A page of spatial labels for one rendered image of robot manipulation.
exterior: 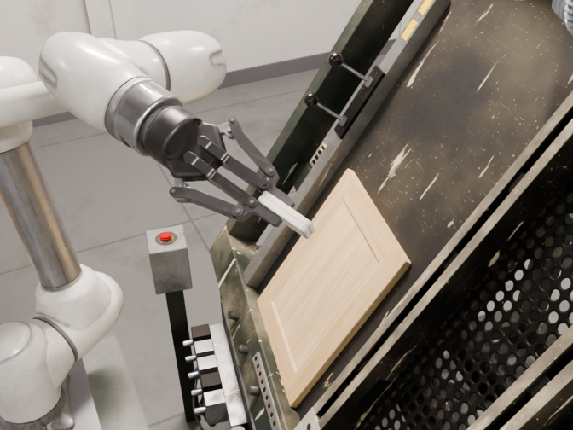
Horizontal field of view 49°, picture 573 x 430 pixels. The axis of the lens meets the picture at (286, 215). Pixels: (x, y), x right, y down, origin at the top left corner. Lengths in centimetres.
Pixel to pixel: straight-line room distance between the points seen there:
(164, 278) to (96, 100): 127
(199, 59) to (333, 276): 76
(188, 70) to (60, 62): 18
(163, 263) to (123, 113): 123
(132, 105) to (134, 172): 328
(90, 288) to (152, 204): 218
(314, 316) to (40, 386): 66
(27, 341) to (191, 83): 82
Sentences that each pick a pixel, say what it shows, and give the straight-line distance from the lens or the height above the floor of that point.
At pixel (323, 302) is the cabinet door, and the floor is 108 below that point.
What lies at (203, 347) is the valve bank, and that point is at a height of 77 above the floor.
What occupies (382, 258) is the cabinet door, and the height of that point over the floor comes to 127.
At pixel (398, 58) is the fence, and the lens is 160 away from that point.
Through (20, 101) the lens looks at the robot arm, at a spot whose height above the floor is 172.
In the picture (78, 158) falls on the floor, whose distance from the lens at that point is 432.
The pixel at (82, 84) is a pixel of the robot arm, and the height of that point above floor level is 184.
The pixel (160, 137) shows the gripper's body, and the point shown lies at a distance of 78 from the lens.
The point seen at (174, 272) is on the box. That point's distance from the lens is 203.
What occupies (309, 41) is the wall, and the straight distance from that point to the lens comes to 521.
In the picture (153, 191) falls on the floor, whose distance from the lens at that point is 388.
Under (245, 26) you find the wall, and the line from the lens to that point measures 493.
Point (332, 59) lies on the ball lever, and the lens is 161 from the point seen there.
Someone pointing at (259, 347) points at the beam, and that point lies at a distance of 170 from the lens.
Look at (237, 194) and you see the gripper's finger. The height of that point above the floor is 176.
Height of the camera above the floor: 219
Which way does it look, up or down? 37 degrees down
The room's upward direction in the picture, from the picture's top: straight up
